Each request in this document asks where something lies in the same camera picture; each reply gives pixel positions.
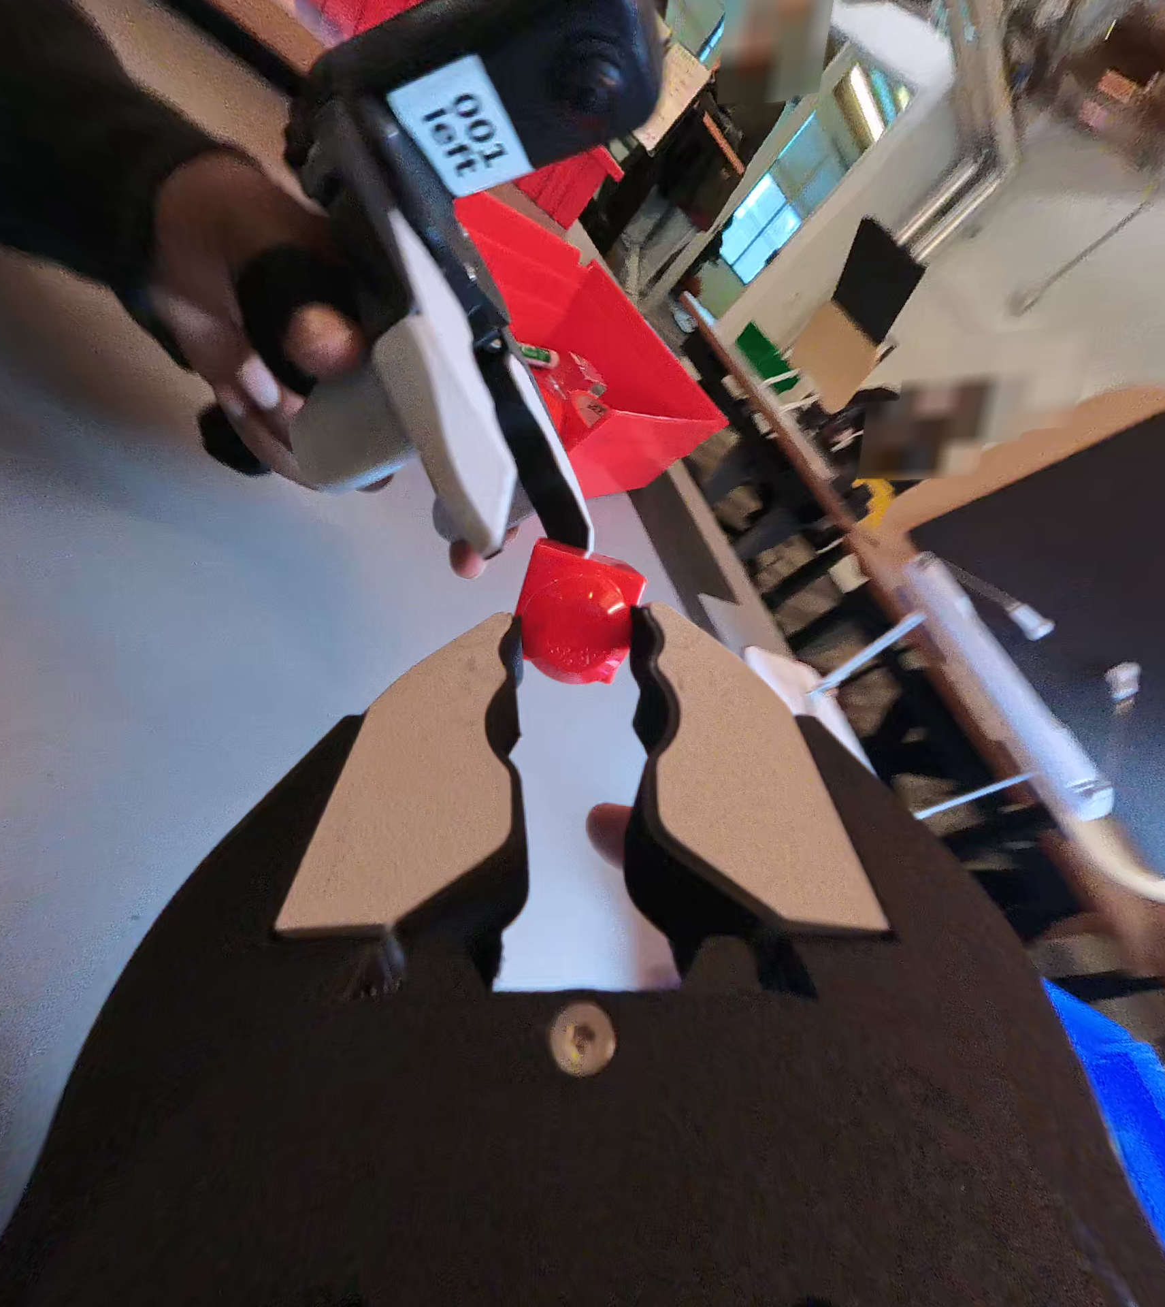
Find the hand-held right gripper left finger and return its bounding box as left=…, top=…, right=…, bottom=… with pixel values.
left=275, top=612, right=530, bottom=985

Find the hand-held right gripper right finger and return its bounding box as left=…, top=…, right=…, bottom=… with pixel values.
left=625, top=603, right=894, bottom=991

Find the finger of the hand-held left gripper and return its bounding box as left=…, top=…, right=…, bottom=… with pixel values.
left=290, top=208, right=534, bottom=557
left=483, top=336, right=597, bottom=559

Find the red dome cap block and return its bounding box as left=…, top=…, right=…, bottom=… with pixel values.
left=517, top=539, right=650, bottom=684

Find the red storage bin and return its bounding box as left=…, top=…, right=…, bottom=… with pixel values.
left=455, top=191, right=729, bottom=499
left=517, top=145, right=625, bottom=230

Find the blue storage bin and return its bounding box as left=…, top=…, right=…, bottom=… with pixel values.
left=1045, top=977, right=1165, bottom=1307

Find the person's left forearm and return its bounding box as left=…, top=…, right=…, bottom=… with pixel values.
left=0, top=0, right=249, bottom=296

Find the person's left hand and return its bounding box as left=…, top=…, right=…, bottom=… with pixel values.
left=154, top=153, right=521, bottom=580

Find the green storage bin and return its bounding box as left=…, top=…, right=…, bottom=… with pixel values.
left=737, top=321, right=799, bottom=389

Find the black board book stand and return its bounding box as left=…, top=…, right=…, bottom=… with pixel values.
left=791, top=217, right=926, bottom=414
left=701, top=380, right=1165, bottom=909

